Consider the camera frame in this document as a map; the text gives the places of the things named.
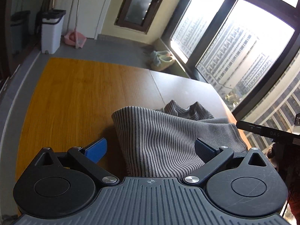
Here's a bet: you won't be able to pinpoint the dark framed frosted window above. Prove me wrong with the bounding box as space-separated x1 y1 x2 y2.
115 0 163 33

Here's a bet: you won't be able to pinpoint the green slippers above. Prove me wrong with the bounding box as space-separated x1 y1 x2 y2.
150 50 175 72

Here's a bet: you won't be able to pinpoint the white bin black lid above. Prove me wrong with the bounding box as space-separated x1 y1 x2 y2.
41 9 66 54

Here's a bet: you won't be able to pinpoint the grey striped sweater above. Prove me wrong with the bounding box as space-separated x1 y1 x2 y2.
112 100 247 179

